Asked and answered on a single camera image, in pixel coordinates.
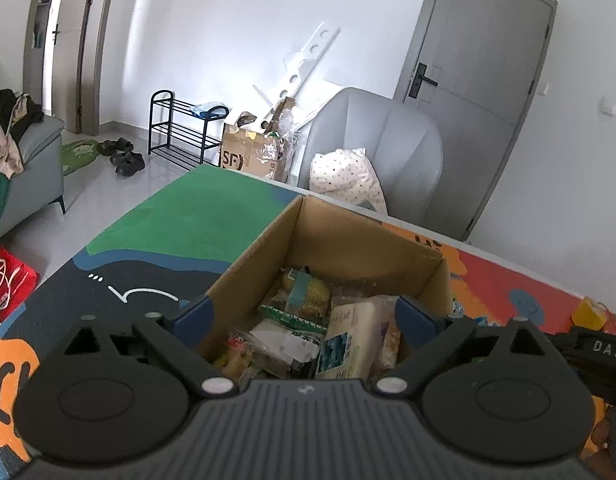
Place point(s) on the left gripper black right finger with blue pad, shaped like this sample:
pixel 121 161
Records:
pixel 501 394

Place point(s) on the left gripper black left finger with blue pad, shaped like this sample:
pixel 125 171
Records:
pixel 102 397

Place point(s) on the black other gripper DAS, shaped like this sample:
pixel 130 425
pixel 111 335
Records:
pixel 592 355

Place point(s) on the white blue snack pouch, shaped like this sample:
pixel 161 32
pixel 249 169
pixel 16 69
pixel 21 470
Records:
pixel 362 340

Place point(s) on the white black label snack pack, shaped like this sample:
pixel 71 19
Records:
pixel 281 351

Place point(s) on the green striped cracker pack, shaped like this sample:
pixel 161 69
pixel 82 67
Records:
pixel 301 301

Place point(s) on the yellow tape roll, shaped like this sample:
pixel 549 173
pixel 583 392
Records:
pixel 590 314

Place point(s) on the colourful cartoon table mat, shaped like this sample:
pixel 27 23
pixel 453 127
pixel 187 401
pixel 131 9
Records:
pixel 167 253

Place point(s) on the red bag on floor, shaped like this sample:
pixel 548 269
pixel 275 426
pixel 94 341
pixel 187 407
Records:
pixel 17 282

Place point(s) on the open brown cardboard box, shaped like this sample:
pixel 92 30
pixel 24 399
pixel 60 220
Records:
pixel 355 255

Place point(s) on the grey sofa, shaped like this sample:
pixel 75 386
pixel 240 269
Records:
pixel 31 174

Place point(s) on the black slippers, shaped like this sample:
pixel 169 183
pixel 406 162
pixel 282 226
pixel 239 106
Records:
pixel 122 156

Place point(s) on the green floor mat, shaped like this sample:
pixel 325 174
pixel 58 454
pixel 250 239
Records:
pixel 77 155

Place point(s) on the grey armchair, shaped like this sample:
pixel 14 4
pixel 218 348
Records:
pixel 403 145

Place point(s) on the white dotted pillow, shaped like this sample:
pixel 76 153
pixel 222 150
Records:
pixel 348 176

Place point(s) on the black metal shoe rack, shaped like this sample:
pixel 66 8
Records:
pixel 183 133

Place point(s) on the torn cardboard box on floor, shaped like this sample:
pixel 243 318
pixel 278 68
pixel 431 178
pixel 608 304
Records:
pixel 267 153

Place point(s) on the grey door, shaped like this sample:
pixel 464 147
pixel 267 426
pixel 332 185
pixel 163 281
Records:
pixel 487 57

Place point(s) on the white perforated board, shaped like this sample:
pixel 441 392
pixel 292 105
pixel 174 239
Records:
pixel 300 64

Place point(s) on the white wall switch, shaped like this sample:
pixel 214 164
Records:
pixel 608 106

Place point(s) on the black door handle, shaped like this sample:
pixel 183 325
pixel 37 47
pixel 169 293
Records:
pixel 420 78

